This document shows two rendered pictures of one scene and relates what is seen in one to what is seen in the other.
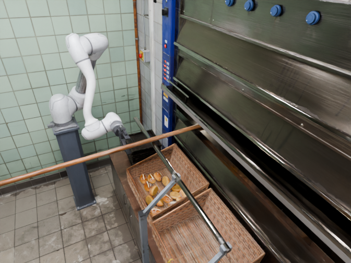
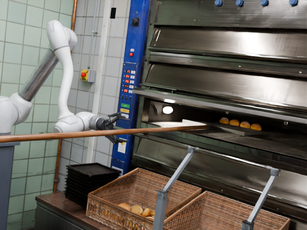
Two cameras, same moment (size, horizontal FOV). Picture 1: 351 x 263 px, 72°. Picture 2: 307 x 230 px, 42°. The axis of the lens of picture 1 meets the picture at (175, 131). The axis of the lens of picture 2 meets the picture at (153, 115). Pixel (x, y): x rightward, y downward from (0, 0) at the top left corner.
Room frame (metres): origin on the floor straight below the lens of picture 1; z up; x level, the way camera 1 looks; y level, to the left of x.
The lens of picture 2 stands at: (-0.87, 1.05, 1.54)
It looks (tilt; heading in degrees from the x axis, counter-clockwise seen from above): 6 degrees down; 337
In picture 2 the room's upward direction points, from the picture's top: 8 degrees clockwise
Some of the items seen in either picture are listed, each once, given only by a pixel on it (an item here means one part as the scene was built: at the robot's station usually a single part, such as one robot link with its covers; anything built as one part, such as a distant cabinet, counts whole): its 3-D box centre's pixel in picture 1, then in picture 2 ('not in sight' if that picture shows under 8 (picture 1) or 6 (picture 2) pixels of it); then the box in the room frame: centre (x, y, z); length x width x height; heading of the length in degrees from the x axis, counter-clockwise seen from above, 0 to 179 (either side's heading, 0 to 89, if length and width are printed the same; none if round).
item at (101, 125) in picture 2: (120, 133); (106, 125); (1.39, 0.38, 1.20); 0.09 x 0.07 x 0.08; 29
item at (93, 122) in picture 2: (117, 128); (97, 123); (1.45, 0.42, 1.20); 0.09 x 0.06 x 0.09; 119
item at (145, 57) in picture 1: (144, 55); (87, 75); (2.32, 0.32, 1.46); 0.10 x 0.07 x 0.10; 28
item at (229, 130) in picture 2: not in sight; (222, 126); (1.84, -0.72, 1.20); 0.55 x 0.36 x 0.03; 30
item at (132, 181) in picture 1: (164, 181); (144, 202); (1.40, 0.07, 0.72); 0.56 x 0.49 x 0.28; 29
